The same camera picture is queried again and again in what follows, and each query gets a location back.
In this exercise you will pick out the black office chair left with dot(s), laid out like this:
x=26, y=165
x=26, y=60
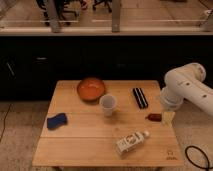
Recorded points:
x=59, y=7

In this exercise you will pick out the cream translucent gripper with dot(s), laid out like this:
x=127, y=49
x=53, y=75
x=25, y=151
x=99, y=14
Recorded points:
x=167, y=117

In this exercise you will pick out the wooden table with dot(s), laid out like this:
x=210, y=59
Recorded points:
x=89, y=139

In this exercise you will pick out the blue sponge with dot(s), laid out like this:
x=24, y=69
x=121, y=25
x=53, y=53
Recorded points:
x=57, y=121

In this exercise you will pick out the orange ceramic bowl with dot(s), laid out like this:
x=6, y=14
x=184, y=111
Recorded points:
x=90, y=89

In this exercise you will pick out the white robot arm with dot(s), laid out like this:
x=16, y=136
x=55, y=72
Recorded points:
x=186, y=83

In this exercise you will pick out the white ceramic cup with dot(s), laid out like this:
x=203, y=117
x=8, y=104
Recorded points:
x=108, y=104

